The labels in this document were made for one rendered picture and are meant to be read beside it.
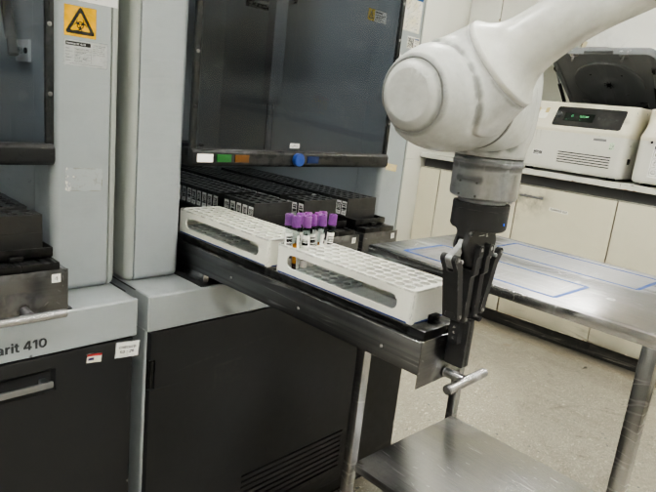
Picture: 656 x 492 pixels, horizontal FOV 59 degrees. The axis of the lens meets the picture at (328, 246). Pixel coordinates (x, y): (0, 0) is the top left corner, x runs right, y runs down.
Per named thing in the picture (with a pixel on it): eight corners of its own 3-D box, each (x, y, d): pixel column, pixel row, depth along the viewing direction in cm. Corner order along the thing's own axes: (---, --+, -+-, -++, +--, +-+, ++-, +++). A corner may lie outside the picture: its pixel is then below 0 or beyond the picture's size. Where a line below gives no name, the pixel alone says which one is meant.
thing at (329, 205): (329, 221, 149) (332, 197, 148) (335, 223, 148) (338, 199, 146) (296, 224, 141) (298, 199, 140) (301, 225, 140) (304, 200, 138)
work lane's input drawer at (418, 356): (159, 264, 126) (160, 223, 124) (213, 257, 136) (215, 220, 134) (441, 404, 77) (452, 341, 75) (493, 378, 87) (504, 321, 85)
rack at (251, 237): (177, 236, 123) (179, 207, 122) (217, 232, 130) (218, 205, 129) (266, 273, 103) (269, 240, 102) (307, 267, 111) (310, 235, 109)
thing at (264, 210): (284, 225, 138) (286, 199, 137) (290, 226, 137) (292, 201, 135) (245, 228, 130) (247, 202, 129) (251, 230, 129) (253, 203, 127)
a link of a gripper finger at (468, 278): (486, 245, 78) (480, 246, 77) (471, 324, 80) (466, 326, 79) (461, 238, 80) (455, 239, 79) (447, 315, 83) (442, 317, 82)
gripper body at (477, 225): (473, 193, 84) (464, 256, 86) (440, 195, 78) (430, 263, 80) (522, 203, 79) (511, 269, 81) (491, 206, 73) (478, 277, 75)
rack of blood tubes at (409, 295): (273, 276, 102) (276, 242, 101) (314, 269, 109) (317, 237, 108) (409, 333, 82) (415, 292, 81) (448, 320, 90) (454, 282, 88)
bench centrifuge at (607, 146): (512, 166, 318) (535, 42, 303) (563, 167, 361) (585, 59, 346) (618, 183, 280) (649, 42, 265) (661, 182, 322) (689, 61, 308)
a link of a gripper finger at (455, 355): (471, 321, 81) (469, 322, 80) (464, 367, 83) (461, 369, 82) (453, 314, 83) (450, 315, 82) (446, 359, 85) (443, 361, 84)
